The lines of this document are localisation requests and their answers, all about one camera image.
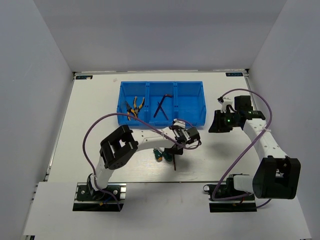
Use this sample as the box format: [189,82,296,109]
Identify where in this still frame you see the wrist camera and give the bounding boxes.
[172,118,186,129]
[217,96,233,113]

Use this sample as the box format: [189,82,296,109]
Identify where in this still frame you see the right table label sticker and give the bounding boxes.
[225,72,244,77]

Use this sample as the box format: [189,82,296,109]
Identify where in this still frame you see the table label sticker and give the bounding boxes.
[225,72,244,77]
[75,75,93,80]

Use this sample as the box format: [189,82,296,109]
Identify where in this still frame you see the yellow-handled pliers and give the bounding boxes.
[131,96,145,118]
[125,101,137,118]

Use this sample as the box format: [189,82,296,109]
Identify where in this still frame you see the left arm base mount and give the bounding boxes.
[72,183,127,212]

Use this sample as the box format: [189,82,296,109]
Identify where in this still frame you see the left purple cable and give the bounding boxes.
[82,112,202,211]

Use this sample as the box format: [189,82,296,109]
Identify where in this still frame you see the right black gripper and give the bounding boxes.
[208,109,240,133]

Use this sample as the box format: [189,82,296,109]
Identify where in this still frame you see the blue three-compartment bin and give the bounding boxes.
[116,81,207,127]

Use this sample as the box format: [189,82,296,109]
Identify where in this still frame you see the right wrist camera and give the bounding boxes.
[217,96,233,113]

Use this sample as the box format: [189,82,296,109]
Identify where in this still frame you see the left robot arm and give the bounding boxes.
[87,123,201,200]

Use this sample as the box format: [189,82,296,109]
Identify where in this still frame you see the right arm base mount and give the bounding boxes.
[202,174,257,213]

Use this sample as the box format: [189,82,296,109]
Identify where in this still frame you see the green phillips stubby screwdriver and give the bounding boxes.
[153,148,163,162]

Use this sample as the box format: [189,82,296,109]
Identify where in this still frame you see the left table label sticker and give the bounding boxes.
[75,75,93,80]

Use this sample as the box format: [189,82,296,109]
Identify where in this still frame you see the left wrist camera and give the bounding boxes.
[172,118,186,129]

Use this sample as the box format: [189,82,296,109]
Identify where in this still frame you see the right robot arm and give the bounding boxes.
[209,95,301,201]

